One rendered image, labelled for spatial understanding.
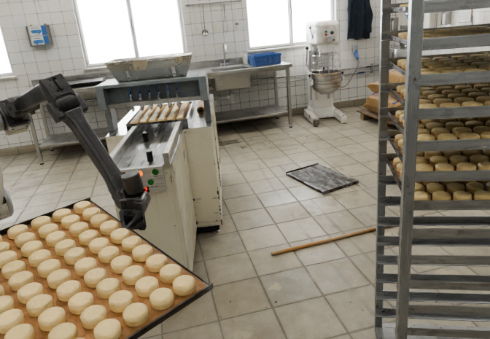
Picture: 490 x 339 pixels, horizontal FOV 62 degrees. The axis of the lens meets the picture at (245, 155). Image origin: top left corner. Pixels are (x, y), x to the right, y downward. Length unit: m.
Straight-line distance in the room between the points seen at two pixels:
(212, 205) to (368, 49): 4.58
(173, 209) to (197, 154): 0.70
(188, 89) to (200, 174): 0.60
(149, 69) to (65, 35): 3.37
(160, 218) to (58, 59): 4.15
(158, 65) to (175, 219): 1.05
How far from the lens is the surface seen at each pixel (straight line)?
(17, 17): 6.18
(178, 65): 2.76
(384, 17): 1.55
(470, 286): 1.46
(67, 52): 6.07
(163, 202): 2.21
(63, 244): 1.16
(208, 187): 2.91
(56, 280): 1.04
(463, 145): 1.24
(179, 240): 2.31
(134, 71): 2.81
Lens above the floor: 1.51
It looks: 19 degrees down
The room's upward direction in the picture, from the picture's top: 5 degrees counter-clockwise
